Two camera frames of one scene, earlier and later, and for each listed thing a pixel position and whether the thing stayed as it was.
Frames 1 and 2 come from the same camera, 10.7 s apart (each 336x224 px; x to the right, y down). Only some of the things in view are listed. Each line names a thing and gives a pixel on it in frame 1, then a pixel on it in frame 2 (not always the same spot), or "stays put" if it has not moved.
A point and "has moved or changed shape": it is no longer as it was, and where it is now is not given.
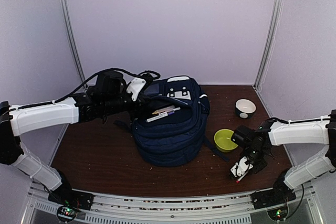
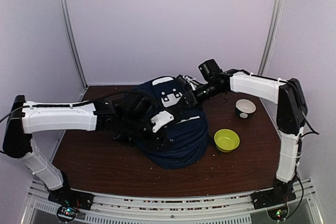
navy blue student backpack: (169, 129) has moved or changed shape
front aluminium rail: (235, 208) stays put
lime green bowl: (222, 140) stays put
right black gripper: (262, 164) → (190, 98)
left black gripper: (142, 99) → (156, 141)
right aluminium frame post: (272, 31) stays put
